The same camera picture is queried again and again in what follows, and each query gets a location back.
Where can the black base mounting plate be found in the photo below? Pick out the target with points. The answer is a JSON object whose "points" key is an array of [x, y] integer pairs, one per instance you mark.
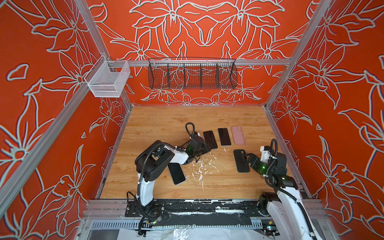
{"points": [[204, 211]]}

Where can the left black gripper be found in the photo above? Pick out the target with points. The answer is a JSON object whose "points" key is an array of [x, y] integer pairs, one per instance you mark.
{"points": [[206, 148]]}

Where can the pink clear phone case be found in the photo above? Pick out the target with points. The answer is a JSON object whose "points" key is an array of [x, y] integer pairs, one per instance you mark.
{"points": [[238, 136]]}

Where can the black wire basket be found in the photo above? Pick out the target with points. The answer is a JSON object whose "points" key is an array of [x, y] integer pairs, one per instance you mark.
{"points": [[192, 74]]}

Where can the clear plastic bin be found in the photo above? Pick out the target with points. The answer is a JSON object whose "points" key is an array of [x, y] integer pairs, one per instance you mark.
{"points": [[107, 79]]}

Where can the black phone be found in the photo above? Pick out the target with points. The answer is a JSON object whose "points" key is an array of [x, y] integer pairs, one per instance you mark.
{"points": [[210, 139], [177, 173]]}

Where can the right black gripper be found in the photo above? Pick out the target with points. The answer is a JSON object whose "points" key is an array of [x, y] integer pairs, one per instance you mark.
{"points": [[251, 160]]}

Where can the small green circuit board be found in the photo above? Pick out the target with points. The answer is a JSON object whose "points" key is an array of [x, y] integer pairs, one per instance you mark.
{"points": [[269, 228]]}

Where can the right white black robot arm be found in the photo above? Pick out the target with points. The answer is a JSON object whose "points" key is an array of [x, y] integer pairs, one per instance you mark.
{"points": [[290, 219]]}

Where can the black phone case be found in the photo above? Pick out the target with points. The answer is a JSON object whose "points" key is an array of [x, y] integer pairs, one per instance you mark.
{"points": [[238, 161]]}

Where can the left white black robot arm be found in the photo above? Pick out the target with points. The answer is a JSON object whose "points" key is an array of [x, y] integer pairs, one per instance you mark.
{"points": [[152, 162]]}

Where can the white perforated cable duct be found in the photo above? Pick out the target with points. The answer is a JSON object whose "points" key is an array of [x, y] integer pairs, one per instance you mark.
{"points": [[133, 224]]}

